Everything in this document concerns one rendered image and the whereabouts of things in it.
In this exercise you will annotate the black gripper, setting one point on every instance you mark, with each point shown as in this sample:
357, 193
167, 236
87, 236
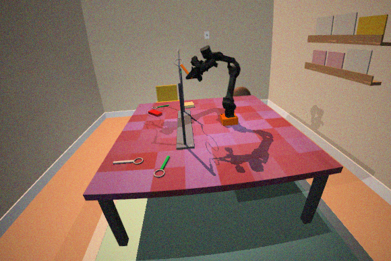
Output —
198, 70

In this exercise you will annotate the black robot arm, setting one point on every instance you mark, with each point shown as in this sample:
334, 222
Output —
234, 70

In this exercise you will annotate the red rectangular block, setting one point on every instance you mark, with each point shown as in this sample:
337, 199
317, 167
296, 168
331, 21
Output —
154, 112

